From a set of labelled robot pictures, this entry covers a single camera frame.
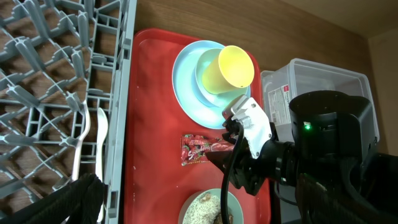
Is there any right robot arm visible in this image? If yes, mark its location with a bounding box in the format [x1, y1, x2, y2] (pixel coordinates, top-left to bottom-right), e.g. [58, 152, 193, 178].
[206, 90, 397, 223]

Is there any light blue plate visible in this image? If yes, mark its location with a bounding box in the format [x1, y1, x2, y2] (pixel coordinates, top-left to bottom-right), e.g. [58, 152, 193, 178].
[172, 40, 225, 129]

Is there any red plastic tray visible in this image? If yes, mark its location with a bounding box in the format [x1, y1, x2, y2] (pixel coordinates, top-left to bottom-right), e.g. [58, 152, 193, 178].
[123, 27, 272, 224]

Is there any light blue bowl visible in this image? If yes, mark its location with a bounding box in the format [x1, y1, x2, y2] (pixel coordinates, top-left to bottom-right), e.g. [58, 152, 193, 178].
[192, 48, 251, 108]

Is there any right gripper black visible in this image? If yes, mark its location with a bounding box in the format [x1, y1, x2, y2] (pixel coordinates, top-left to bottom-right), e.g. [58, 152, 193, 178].
[207, 119, 274, 196]

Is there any red strawberry candy wrapper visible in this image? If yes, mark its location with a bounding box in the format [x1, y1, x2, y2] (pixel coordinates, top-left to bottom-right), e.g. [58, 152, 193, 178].
[181, 134, 234, 166]

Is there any white plastic spoon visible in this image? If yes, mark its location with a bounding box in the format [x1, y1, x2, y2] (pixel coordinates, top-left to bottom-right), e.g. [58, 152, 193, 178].
[95, 107, 109, 223]

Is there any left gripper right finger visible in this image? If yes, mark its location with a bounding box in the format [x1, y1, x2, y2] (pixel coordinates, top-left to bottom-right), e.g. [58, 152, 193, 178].
[295, 174, 397, 224]

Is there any grey dishwasher rack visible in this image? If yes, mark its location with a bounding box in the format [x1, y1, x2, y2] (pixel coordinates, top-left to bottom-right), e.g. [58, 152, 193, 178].
[1, 1, 137, 223]

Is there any yellow plastic cup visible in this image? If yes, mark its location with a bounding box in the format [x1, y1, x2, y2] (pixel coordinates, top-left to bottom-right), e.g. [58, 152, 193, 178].
[202, 45, 254, 94]

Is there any white plastic fork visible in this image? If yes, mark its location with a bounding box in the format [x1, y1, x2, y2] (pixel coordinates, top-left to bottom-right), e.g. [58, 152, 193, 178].
[71, 100, 91, 182]

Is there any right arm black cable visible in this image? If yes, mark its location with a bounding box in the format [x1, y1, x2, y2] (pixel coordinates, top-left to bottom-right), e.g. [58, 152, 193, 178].
[220, 121, 245, 224]

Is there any clear plastic bin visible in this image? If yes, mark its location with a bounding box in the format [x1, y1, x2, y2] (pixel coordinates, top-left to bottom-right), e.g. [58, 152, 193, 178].
[261, 58, 373, 141]

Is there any green bowl with rice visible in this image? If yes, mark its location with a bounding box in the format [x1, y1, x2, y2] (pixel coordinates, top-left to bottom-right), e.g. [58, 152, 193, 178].
[178, 189, 244, 224]

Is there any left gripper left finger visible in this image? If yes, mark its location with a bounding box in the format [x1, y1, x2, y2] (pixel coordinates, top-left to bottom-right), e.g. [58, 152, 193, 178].
[1, 174, 105, 224]

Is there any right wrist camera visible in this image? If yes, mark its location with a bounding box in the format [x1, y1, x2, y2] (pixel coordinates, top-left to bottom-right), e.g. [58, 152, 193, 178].
[222, 95, 272, 159]

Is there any black plastic tray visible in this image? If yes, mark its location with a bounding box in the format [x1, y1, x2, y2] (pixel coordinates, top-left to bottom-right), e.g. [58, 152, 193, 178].
[270, 182, 302, 224]

